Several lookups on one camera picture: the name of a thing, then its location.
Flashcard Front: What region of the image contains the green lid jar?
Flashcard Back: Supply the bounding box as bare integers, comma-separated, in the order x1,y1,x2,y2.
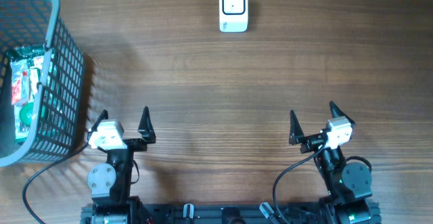
19,102,34,126

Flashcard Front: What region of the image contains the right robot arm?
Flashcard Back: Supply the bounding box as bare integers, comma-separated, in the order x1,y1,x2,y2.
289,102,373,223

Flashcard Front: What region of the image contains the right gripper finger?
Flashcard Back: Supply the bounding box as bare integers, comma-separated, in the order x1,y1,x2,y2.
329,101,355,126
289,110,304,145

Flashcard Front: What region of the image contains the white barcode scanner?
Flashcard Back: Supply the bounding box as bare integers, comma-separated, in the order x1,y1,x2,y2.
219,0,249,32

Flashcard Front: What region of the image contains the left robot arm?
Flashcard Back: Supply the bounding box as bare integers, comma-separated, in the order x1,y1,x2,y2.
81,106,156,224

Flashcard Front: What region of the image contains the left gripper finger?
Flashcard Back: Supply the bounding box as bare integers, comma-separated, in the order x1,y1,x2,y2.
90,110,108,132
137,106,156,143

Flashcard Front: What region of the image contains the grey plastic mesh basket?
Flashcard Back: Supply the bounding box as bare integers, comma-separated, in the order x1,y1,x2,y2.
1,0,85,166

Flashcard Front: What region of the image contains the red chocolate bar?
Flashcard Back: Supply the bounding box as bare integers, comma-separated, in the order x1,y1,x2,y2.
12,70,30,106

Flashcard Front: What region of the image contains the large green white packet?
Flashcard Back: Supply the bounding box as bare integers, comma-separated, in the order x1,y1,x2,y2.
7,46,45,145

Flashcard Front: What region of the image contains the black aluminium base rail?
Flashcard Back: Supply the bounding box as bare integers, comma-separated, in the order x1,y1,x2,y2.
81,197,382,224

